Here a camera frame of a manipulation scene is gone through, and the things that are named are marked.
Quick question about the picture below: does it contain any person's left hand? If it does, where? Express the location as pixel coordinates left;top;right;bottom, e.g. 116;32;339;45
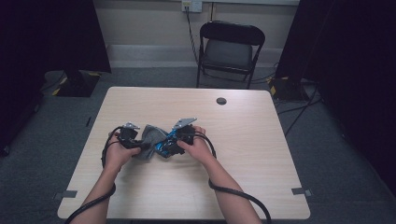
104;132;142;171

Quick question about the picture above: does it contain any blue toy car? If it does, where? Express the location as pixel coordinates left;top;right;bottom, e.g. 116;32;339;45
154;130;185;159

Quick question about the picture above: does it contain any black floor cable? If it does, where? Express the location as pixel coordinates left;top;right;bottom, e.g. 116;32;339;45
276;83;323;138

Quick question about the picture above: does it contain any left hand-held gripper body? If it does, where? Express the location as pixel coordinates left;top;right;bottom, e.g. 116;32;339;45
118;121;142;147

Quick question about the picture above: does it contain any white wall socket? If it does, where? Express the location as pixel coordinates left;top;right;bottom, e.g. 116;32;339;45
181;0;204;14

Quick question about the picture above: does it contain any grey tape strip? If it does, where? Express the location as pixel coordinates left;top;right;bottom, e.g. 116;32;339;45
53;189;78;201
290;187;313;197

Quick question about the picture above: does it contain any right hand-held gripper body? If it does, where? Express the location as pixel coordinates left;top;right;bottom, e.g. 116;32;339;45
171;117;198;147

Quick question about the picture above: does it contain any black curtain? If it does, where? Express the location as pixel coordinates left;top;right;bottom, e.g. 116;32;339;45
275;0;396;195
0;0;112;153

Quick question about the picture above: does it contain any black wall socket cable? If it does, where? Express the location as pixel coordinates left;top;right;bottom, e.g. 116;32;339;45
185;7;201;64

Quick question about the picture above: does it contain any black stand base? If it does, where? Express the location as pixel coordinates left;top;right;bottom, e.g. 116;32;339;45
267;76;310;103
55;70;103;98

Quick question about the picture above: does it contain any grey terry towel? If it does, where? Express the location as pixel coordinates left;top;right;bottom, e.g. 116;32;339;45
134;123;170;161

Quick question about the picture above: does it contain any black folding chair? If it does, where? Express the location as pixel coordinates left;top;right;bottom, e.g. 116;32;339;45
195;20;266;91

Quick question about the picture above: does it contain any person's right hand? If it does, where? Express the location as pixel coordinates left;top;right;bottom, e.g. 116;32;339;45
177;125;215;166

